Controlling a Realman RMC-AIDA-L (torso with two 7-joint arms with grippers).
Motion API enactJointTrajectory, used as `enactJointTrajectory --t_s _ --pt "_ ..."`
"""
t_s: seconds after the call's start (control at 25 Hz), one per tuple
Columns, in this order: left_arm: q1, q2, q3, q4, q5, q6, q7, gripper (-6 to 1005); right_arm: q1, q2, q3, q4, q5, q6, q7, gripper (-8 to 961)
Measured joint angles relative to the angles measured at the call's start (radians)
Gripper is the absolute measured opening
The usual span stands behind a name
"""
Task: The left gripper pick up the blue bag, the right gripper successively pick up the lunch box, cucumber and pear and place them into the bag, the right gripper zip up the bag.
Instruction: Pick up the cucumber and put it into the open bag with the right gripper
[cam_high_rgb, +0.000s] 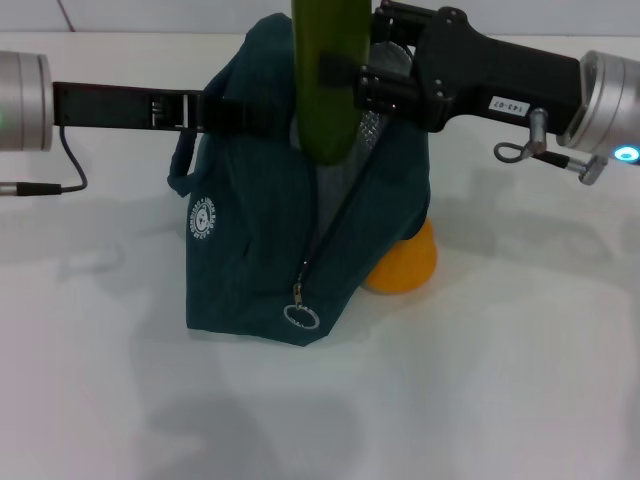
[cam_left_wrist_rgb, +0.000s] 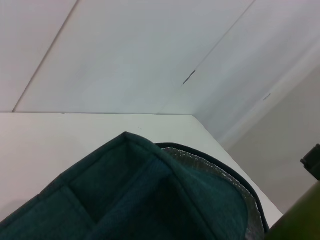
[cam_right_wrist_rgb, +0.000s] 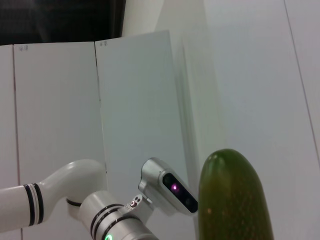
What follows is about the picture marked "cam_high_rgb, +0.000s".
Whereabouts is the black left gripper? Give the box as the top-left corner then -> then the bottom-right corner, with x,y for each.
52,81 -> 296,136

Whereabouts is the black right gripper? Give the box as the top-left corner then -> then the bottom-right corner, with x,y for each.
319,0 -> 585,137

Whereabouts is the green cucumber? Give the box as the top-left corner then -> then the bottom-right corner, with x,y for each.
291,0 -> 374,167

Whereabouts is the teal insulated lunch bag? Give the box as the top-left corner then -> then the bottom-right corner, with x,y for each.
167,13 -> 434,349

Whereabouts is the orange pear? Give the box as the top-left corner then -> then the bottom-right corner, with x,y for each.
362,219 -> 440,296

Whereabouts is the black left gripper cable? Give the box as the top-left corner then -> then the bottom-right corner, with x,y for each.
0,124 -> 90,197

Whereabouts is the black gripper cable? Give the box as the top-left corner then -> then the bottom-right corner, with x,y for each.
0,124 -> 90,197
493,107 -> 609,187

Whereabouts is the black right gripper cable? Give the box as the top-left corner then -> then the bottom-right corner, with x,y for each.
493,107 -> 609,187

